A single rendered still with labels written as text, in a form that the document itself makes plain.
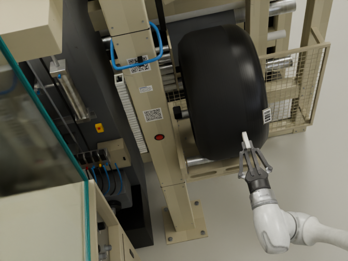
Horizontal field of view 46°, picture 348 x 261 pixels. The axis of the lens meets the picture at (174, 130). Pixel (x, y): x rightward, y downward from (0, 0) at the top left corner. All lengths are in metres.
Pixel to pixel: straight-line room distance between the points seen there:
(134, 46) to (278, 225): 0.76
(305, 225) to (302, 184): 1.41
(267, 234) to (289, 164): 1.60
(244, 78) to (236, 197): 1.42
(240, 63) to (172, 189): 0.93
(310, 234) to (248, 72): 0.61
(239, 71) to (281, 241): 0.61
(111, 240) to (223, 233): 1.08
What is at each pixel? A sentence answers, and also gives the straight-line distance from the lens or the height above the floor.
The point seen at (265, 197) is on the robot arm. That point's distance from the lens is 1.45.
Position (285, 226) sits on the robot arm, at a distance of 1.44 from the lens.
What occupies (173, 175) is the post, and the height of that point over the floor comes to 0.71.
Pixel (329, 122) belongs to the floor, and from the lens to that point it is 3.22.
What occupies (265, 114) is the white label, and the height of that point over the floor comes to 1.28.
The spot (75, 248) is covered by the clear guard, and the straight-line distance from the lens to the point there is 1.29.
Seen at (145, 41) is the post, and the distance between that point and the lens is 1.42.
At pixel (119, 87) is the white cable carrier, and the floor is 1.41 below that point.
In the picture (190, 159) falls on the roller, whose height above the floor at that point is 0.92.
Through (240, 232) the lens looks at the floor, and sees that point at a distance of 2.73.
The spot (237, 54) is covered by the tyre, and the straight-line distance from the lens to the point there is 1.57.
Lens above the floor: 2.53
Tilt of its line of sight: 53 degrees down
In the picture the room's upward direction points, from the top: 13 degrees counter-clockwise
